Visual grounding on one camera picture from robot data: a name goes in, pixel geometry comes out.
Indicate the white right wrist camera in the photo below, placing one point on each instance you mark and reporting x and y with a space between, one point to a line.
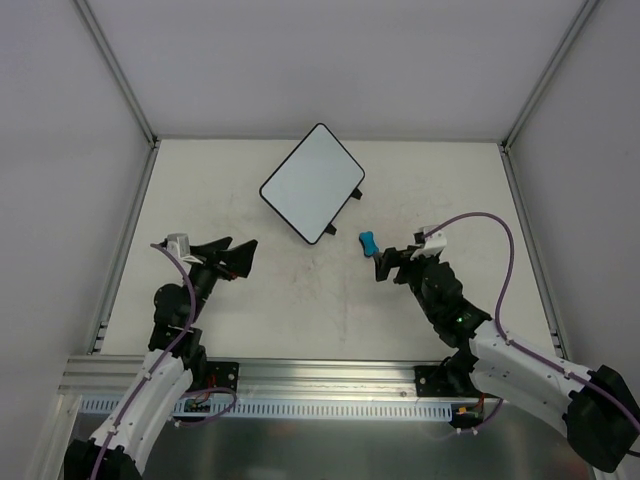
428 244

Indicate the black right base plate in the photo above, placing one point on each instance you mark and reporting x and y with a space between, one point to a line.
435 382

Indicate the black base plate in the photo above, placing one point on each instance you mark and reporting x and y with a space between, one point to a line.
435 382
222 374

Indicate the aluminium frame post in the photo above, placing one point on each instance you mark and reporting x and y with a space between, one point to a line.
559 54
91 22

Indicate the aluminium mounting rail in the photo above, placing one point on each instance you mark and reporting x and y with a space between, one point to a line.
309 379

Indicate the right aluminium frame post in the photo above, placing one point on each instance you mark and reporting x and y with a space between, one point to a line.
559 54

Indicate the blue whiteboard eraser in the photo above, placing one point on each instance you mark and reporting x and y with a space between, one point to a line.
368 244

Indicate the left aluminium frame post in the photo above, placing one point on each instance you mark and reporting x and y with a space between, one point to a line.
91 22

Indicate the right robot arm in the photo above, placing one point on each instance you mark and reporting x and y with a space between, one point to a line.
593 409

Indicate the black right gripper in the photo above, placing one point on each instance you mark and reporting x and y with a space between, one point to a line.
403 263

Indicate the white whiteboard black frame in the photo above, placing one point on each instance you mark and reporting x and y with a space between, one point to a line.
312 184

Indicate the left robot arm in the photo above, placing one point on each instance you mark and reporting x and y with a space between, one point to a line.
120 447

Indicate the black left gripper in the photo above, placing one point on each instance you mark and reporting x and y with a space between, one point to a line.
215 263

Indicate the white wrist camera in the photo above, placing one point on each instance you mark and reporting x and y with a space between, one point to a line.
428 244
178 246

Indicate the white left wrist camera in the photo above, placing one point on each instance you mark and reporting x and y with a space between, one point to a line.
178 246

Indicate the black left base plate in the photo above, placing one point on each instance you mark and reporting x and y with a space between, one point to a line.
222 374

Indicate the whiteboard wire stand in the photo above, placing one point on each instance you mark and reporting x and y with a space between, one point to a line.
345 210

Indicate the white slotted cable duct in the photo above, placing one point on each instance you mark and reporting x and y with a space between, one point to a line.
412 410

